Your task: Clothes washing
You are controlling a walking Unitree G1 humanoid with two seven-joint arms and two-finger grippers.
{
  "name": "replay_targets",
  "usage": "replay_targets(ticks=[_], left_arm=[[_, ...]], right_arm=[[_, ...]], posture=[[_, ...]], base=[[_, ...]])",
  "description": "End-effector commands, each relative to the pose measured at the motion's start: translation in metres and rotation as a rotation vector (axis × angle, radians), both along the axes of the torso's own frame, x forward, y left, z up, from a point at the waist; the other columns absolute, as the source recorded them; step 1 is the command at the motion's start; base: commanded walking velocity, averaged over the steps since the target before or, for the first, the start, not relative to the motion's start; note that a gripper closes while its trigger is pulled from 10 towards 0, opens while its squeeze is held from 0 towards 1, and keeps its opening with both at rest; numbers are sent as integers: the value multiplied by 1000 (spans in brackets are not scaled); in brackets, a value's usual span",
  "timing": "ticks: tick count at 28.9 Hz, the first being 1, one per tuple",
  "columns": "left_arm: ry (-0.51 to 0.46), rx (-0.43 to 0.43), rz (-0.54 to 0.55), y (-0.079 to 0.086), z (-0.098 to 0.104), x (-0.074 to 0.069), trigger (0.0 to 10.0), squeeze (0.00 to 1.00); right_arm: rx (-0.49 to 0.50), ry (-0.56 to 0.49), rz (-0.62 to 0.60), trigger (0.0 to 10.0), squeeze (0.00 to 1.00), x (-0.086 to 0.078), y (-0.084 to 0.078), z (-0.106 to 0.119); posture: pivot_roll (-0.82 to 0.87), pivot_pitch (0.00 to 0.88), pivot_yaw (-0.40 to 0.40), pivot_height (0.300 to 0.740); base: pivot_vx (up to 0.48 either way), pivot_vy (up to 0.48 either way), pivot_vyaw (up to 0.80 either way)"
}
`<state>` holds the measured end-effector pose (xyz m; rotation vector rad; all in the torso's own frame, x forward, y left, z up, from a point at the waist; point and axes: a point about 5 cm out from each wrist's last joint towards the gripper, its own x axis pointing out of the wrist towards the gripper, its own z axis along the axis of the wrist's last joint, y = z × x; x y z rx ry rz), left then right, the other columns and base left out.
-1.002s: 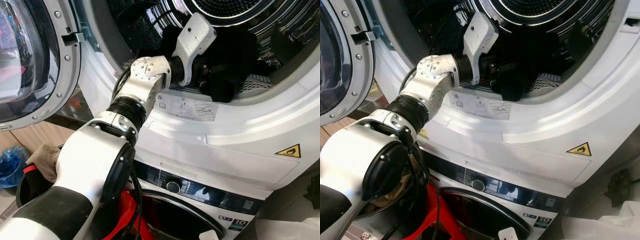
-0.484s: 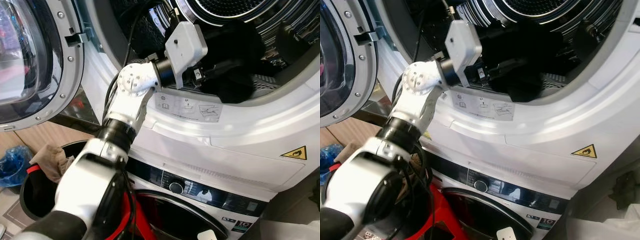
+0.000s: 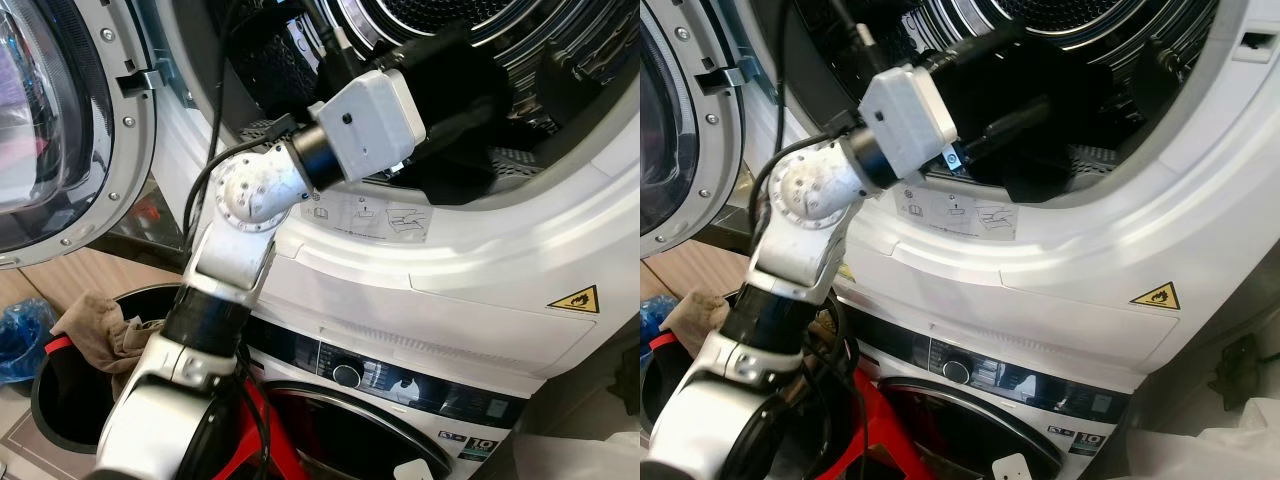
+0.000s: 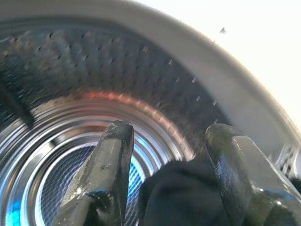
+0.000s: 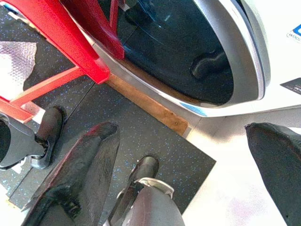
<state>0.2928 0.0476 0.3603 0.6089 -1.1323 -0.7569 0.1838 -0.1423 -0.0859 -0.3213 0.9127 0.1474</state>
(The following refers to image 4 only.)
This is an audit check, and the steel dryer drum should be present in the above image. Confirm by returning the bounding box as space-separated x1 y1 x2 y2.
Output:
0 14 236 226

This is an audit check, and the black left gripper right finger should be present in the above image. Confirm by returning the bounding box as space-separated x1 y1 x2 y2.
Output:
204 123 301 226

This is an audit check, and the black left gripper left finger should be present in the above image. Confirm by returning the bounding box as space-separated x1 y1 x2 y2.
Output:
50 120 135 226

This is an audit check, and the black garment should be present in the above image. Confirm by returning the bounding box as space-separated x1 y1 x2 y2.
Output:
137 159 232 226

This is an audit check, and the grey perforated lint filter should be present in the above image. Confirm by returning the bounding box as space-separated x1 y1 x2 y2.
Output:
269 143 297 178

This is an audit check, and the white tumble dryer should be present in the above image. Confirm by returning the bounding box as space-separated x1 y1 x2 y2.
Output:
0 0 301 226

